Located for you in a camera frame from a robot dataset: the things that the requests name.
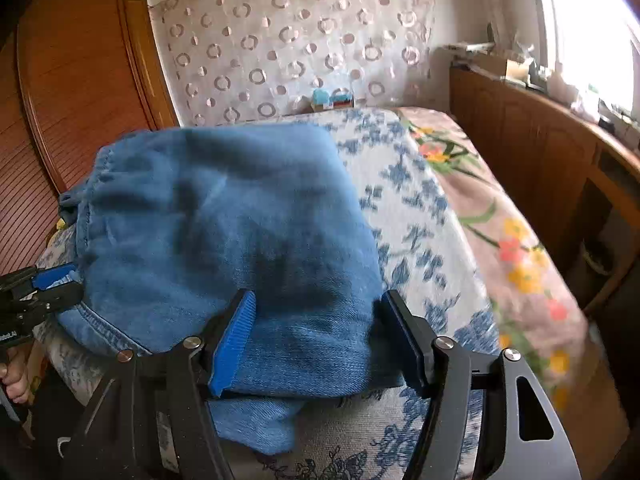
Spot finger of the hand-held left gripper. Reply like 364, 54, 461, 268
29, 282, 84, 312
0, 263, 82, 292

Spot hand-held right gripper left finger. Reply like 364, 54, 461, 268
65, 289, 258, 480

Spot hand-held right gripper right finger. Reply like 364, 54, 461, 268
375, 289, 583, 480

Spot blue denim pants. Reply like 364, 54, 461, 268
57, 122, 407, 456

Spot person's left hand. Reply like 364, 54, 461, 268
0, 345, 35, 407

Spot blue floral blanket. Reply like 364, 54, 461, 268
32, 106, 501, 480

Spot pink floral bedsheet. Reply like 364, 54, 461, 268
395, 105, 592, 413

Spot brown wooden wardrobe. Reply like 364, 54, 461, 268
0, 0, 182, 277

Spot brown wooden cabinet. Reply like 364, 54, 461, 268
447, 62, 640, 317

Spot teal box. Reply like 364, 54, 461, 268
309, 87, 357, 112

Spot pile of clutter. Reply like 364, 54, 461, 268
442, 40, 640, 141

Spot circle patterned curtain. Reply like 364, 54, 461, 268
147, 0, 437, 128

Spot bright window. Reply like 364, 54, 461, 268
530, 0, 640, 113

